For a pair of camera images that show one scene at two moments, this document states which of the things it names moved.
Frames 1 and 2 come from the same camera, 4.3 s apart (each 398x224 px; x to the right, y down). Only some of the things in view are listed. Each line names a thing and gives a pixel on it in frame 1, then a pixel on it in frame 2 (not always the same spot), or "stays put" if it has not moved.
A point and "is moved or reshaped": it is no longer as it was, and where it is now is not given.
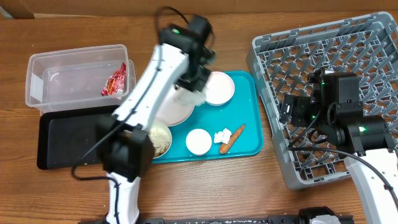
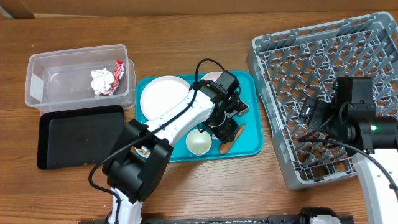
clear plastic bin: [101, 75] stays put
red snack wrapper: [115, 85] is moved or reshaped
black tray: [65, 137] stays put
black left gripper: [198, 86] -> [226, 133]
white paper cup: [198, 141] stays put
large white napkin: [188, 98] -> [101, 80]
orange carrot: [225, 148] stays put
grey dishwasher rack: [280, 63] stays put
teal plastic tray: [232, 130] stays put
